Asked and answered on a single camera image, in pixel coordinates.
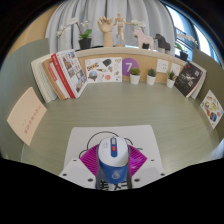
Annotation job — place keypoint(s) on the pink wooden horse figure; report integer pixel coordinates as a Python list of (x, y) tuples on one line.
[(144, 39)]

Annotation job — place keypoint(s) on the round purple number sticker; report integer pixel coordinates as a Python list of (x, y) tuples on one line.
[(128, 65)]

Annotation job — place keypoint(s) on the blue and white computer mouse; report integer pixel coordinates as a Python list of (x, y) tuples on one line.
[(113, 158)]

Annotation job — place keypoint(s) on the small plant in white pot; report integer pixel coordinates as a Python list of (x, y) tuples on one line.
[(135, 79), (151, 80), (170, 83)]

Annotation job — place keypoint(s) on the wooden artist mannequin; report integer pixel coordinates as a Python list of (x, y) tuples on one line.
[(120, 28)]

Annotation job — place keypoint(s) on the green felt desk divider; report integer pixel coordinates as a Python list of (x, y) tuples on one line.
[(216, 80), (20, 66)]

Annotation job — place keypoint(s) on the red-spined photo magazine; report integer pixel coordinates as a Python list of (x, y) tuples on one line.
[(71, 71)]

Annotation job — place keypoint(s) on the wooden hand model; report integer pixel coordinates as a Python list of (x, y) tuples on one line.
[(106, 28)]

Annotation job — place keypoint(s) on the dark wooden horse figure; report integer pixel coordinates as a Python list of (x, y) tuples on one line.
[(162, 41)]

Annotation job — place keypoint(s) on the thick white book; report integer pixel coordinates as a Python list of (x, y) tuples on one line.
[(40, 80)]

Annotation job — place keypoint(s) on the white doodle mouse pad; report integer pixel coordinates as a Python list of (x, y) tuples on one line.
[(140, 136)]

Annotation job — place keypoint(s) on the black cover book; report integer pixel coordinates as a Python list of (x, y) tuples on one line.
[(188, 79)]

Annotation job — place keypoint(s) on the wooden desk shelf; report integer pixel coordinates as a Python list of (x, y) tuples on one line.
[(146, 55)]

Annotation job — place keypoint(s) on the pale pink paper card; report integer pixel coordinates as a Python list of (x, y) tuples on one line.
[(26, 115)]

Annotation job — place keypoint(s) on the brown cover book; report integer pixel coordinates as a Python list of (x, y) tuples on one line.
[(50, 76)]

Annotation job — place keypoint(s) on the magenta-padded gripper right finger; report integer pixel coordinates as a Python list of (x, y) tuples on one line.
[(149, 171)]

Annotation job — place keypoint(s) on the dark framed window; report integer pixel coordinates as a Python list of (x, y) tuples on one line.
[(200, 33)]

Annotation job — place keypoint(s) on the white orchid in black pot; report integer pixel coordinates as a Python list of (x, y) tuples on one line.
[(184, 55), (85, 43)]

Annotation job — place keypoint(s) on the white book stack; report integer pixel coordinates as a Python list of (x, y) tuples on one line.
[(201, 83)]

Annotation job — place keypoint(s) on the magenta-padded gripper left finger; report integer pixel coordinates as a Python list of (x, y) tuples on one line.
[(77, 172)]

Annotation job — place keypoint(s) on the white wall socket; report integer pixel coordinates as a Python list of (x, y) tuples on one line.
[(162, 66), (175, 68)]

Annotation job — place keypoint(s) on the white orchid flowers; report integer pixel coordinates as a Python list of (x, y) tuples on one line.
[(138, 23)]

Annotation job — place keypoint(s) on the white assorted sticker sheet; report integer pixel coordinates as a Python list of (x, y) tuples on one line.
[(103, 70)]

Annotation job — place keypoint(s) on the food sticker sheet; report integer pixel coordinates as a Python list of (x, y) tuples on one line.
[(212, 108)]

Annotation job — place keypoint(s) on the grey pleated curtain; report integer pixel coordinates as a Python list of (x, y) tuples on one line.
[(100, 8)]

